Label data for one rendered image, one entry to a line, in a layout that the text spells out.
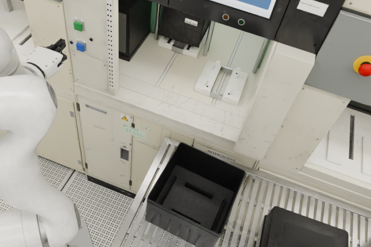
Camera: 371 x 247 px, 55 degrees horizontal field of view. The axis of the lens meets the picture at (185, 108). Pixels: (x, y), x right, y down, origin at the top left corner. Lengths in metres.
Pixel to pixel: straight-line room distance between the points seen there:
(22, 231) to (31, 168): 0.20
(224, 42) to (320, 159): 0.80
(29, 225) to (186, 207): 0.66
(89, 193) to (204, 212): 1.04
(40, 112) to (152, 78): 1.03
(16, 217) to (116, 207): 1.33
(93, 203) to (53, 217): 1.37
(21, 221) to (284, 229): 0.88
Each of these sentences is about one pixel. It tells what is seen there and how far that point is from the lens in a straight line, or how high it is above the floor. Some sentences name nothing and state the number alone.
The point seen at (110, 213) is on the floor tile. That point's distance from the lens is 2.25.
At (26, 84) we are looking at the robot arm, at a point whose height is 1.55.
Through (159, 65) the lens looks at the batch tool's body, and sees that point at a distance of 1.76.
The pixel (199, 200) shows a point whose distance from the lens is 1.46.
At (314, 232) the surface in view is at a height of 0.86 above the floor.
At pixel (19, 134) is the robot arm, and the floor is 1.46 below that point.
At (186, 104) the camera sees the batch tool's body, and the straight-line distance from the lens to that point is 1.60.
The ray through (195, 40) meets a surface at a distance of 1.76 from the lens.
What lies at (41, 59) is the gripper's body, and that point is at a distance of 1.26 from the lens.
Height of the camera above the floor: 2.05
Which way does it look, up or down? 48 degrees down
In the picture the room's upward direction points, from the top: 12 degrees clockwise
